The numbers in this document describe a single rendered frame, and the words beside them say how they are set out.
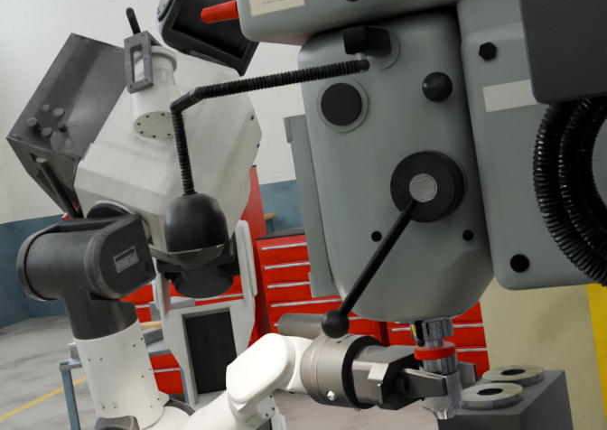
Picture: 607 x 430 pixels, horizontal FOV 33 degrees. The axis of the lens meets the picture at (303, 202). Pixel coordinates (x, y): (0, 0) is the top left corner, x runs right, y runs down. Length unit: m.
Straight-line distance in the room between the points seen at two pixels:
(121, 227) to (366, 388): 0.40
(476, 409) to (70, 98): 0.72
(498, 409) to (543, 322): 1.51
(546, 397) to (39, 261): 0.72
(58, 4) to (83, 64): 10.74
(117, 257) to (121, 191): 0.10
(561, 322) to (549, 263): 1.91
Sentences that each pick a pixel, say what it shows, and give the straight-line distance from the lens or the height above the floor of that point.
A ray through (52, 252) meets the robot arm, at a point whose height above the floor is 1.43.
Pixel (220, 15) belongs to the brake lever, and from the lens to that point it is 1.31.
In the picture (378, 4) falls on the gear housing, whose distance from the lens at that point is 1.02.
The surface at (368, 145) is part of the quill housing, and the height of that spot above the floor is 1.50.
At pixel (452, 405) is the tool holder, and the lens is 1.15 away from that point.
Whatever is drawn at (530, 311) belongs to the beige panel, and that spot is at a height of 0.96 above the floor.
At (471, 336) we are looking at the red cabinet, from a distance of 5.84.
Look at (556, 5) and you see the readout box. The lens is 0.73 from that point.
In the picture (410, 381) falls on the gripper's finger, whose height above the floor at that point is 1.24.
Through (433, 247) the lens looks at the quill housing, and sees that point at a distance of 1.03.
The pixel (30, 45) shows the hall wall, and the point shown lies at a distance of 12.46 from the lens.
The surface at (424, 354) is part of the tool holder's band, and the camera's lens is 1.14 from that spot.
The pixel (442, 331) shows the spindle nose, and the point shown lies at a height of 1.29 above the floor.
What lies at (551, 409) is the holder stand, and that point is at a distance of 1.50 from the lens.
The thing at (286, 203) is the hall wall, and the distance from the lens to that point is 10.93.
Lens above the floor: 1.51
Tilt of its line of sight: 3 degrees down
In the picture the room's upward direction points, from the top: 9 degrees counter-clockwise
